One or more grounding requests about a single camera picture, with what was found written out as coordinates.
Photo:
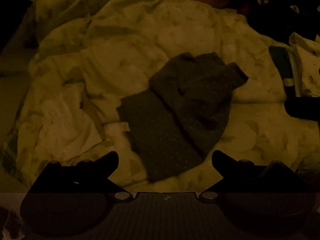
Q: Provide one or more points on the dark printed cloth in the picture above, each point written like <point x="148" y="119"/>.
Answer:
<point x="280" y="7"/>

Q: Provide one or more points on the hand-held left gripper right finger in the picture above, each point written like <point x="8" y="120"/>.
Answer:
<point x="218" y="158"/>

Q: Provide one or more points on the leaf-print blanket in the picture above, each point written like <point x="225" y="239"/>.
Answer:
<point x="125" y="42"/>

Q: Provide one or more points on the dark striped folded cloth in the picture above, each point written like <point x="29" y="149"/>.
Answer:
<point x="282" y="65"/>

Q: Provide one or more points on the dark dotted small pants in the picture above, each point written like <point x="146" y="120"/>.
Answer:
<point x="175" y="110"/>

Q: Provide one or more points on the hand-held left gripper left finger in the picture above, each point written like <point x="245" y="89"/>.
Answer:
<point x="112" y="158"/>

